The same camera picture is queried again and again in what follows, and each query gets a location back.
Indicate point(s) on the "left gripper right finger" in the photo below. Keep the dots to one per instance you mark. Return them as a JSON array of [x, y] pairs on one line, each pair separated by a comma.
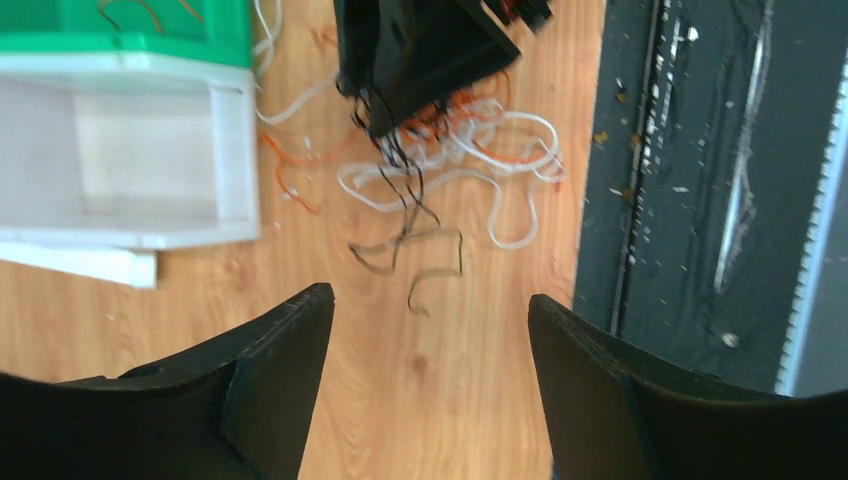
[[615, 411]]

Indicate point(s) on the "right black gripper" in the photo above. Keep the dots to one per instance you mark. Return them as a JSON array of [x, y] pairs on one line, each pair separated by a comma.
[[401, 56]]

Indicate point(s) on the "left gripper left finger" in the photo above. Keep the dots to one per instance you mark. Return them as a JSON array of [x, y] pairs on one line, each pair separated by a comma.
[[236, 406]]

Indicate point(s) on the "white rack base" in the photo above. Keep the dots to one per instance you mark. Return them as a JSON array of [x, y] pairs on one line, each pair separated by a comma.
[[115, 265]]

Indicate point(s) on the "green plastic bin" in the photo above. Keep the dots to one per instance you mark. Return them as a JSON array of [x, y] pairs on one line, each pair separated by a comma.
[[216, 31]]

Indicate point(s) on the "white plastic bin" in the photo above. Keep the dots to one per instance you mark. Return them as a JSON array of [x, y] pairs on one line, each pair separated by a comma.
[[132, 150]]

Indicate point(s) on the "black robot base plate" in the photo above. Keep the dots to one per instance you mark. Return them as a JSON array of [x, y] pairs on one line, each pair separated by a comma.
[[710, 124]]

